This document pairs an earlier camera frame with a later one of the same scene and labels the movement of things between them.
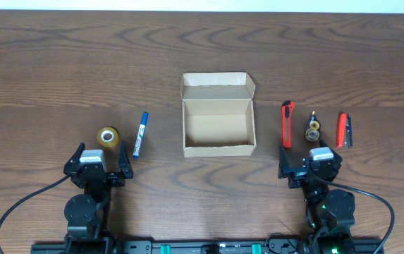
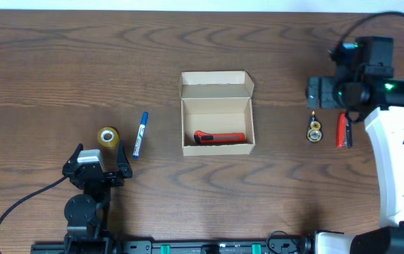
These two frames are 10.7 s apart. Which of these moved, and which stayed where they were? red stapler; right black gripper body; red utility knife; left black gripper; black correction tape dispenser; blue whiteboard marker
Moved: right black gripper body; red utility knife
Stayed: black correction tape dispenser; left black gripper; red stapler; blue whiteboard marker
